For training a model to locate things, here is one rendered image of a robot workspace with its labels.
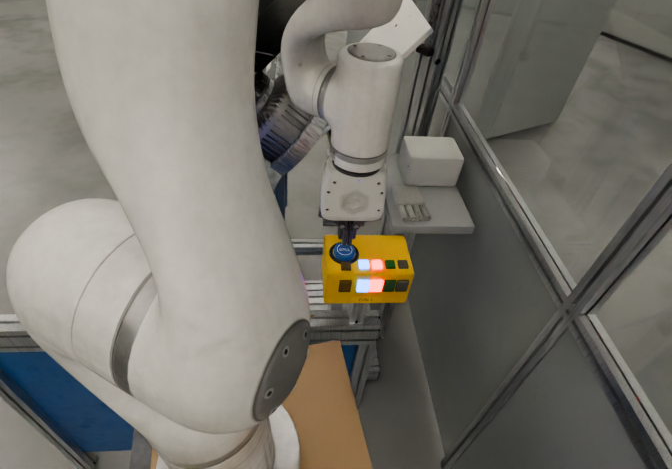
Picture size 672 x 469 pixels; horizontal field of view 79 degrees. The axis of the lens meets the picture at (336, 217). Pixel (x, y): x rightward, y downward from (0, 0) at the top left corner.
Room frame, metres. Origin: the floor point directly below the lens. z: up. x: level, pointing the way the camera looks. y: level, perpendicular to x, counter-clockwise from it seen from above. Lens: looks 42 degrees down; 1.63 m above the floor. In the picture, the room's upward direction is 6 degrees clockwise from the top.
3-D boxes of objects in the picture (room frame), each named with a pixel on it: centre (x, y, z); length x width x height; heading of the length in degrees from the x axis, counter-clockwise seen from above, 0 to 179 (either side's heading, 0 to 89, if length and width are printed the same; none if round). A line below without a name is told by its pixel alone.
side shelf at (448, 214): (1.02, -0.25, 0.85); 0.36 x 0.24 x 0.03; 8
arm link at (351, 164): (0.51, -0.02, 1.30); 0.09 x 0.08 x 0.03; 98
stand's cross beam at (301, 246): (1.00, 0.08, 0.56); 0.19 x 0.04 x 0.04; 98
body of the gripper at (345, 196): (0.51, -0.02, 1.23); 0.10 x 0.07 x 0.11; 98
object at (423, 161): (1.10, -0.27, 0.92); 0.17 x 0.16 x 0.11; 98
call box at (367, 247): (0.52, -0.07, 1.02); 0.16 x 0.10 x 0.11; 98
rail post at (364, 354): (0.52, -0.10, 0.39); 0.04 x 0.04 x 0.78; 8
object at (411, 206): (0.92, -0.21, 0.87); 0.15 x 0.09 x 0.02; 12
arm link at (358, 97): (0.51, -0.02, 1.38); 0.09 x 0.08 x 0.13; 63
